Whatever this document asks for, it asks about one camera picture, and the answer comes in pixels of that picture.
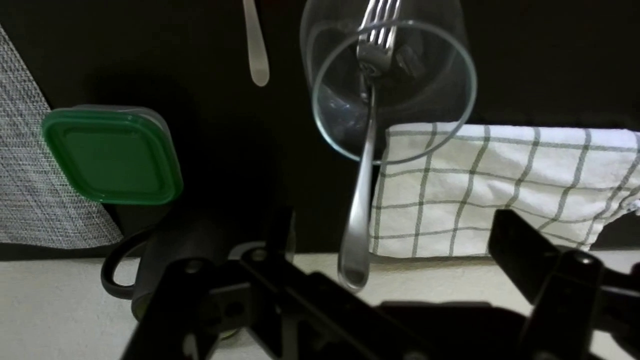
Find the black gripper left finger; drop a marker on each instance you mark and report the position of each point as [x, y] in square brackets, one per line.
[267, 301]

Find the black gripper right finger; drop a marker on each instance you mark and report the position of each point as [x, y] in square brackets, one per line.
[573, 293]

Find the silver fork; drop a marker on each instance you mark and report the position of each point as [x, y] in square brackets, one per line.
[360, 212]

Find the clear glass cup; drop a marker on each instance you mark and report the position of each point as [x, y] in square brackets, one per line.
[393, 86]

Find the dark mug green inside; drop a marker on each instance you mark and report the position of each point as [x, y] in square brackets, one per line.
[173, 240]

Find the white checked cloth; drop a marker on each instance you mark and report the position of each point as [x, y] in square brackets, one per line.
[507, 193]

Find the black table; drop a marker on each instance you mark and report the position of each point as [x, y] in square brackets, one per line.
[220, 133]

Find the green square container lid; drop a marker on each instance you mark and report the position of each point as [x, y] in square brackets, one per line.
[112, 157]

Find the silver spoon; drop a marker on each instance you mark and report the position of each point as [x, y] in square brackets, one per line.
[256, 46]

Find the grey woven placemat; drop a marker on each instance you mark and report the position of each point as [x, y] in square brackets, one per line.
[32, 181]

